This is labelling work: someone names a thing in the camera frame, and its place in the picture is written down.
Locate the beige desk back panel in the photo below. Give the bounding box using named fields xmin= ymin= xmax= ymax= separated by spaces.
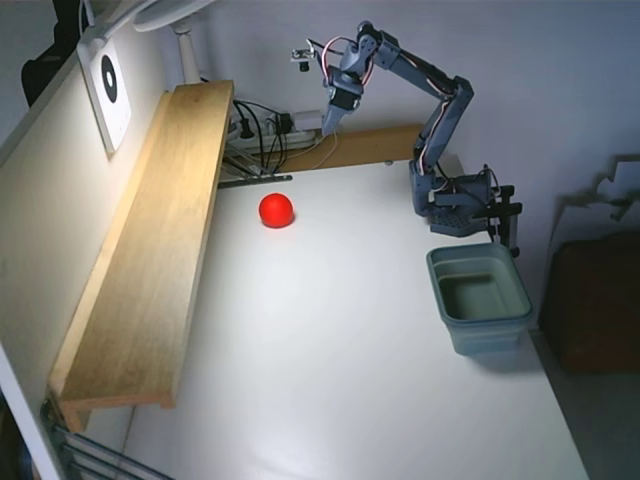
xmin=0 ymin=19 xmax=176 ymax=480

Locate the grey plastic container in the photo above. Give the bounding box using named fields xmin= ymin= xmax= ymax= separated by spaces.
xmin=425 ymin=243 xmax=535 ymax=359

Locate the white desk lamp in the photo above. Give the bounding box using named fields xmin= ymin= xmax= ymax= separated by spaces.
xmin=79 ymin=0 xmax=216 ymax=84

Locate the white red servo wire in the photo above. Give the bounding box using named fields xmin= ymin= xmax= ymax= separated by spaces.
xmin=318 ymin=37 xmax=347 ymax=90

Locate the red ball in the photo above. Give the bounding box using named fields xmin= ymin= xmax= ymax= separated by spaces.
xmin=258 ymin=192 xmax=295 ymax=230

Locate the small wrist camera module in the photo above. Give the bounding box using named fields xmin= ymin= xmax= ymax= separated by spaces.
xmin=289 ymin=42 xmax=319 ymax=74

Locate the blue grey gripper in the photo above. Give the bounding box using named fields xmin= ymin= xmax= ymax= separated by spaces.
xmin=322 ymin=67 xmax=365 ymax=137

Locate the long wooden shelf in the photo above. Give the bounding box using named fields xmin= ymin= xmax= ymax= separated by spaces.
xmin=47 ymin=79 xmax=236 ymax=434

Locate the white power strip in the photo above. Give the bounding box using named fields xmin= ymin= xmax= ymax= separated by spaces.
xmin=227 ymin=109 xmax=324 ymax=151

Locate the thin white cable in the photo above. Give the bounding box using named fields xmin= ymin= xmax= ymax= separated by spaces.
xmin=312 ymin=124 xmax=344 ymax=171

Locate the black camera cable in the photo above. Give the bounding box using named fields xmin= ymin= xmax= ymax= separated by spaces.
xmin=305 ymin=35 xmax=351 ymax=51

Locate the white device with black ring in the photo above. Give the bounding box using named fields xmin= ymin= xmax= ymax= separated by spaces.
xmin=77 ymin=37 xmax=134 ymax=161

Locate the black table clamp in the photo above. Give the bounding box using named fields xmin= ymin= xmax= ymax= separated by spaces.
xmin=487 ymin=183 xmax=524 ymax=260

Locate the wooden back strip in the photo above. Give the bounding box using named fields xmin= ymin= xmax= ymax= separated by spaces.
xmin=284 ymin=124 xmax=426 ymax=174

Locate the black power cable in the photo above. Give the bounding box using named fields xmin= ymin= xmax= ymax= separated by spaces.
xmin=267 ymin=130 xmax=290 ymax=175
xmin=233 ymin=99 xmax=269 ymax=175

